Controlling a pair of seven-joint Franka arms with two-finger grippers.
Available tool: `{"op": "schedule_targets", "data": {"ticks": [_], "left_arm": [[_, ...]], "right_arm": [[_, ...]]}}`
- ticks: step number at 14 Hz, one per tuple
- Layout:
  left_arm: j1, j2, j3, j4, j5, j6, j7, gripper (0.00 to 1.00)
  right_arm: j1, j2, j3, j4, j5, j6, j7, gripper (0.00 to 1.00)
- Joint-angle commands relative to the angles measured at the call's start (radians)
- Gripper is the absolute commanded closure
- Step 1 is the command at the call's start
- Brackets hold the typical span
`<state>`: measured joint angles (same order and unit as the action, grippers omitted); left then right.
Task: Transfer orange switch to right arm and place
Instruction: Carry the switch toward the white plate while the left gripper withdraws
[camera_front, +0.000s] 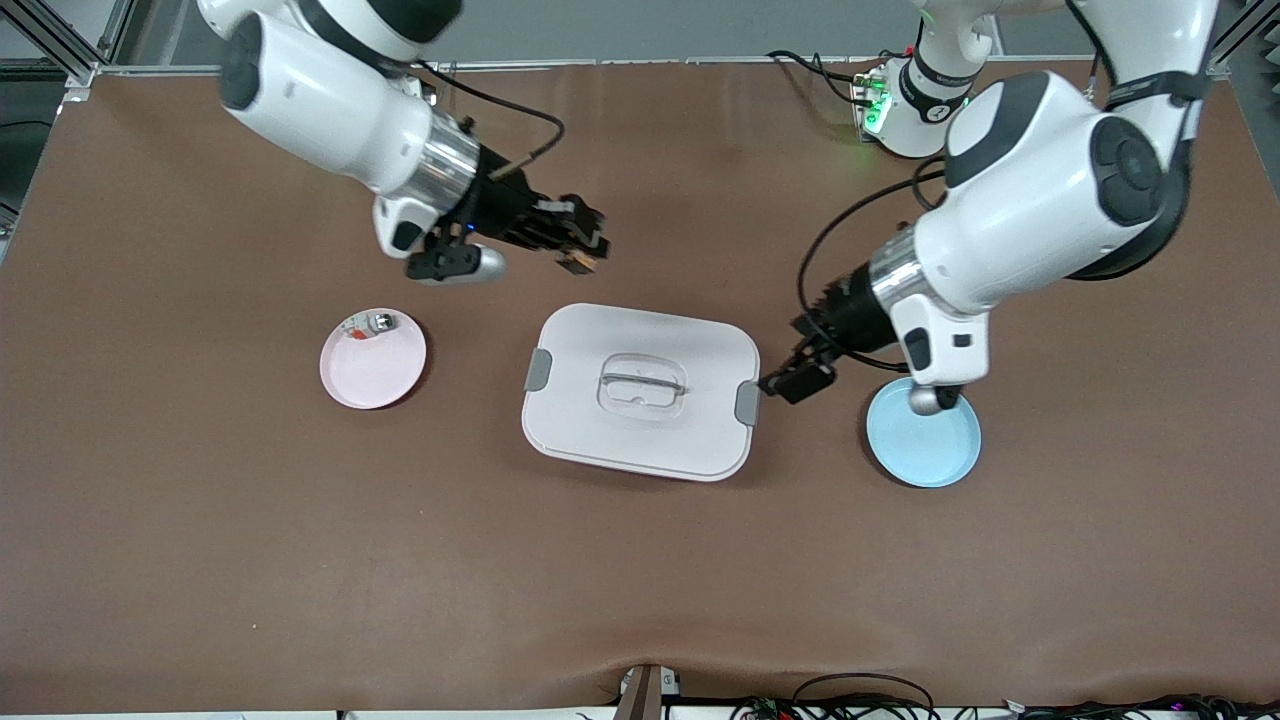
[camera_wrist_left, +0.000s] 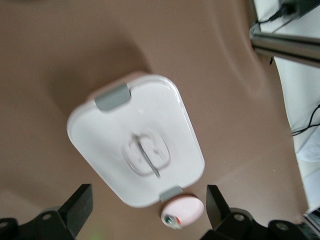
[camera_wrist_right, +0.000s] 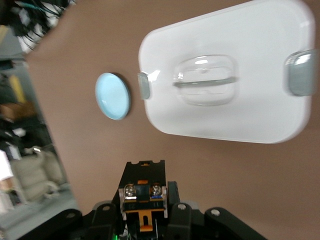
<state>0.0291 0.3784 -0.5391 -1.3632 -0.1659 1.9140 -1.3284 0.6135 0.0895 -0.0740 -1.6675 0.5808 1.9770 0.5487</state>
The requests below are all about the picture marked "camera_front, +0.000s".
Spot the black arm base cable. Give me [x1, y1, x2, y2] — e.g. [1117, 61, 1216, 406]
[767, 48, 881, 106]

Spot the aluminium frame profile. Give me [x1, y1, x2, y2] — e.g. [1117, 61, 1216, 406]
[1205, 0, 1280, 79]
[0, 0, 136, 86]

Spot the black looped cable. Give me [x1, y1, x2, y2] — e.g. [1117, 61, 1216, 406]
[792, 672, 936, 720]

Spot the clear lid handle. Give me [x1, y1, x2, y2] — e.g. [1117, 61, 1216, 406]
[597, 353, 688, 422]

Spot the light blue round plate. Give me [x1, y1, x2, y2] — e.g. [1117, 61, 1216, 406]
[866, 377, 983, 489]

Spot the white lidded storage box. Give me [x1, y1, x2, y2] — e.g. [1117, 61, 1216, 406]
[521, 302, 762, 484]

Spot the brown table mat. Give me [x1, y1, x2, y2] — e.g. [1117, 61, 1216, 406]
[0, 60, 1280, 713]

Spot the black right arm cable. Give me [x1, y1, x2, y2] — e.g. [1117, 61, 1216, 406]
[413, 62, 566, 183]

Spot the pink round plate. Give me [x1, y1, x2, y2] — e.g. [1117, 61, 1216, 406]
[319, 307, 428, 411]

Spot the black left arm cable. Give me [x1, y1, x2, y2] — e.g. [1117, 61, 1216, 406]
[797, 55, 1116, 376]

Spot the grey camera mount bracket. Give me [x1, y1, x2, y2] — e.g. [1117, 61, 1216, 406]
[615, 665, 683, 720]

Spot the black cable bundle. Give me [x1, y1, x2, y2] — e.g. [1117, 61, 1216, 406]
[1010, 693, 1280, 720]

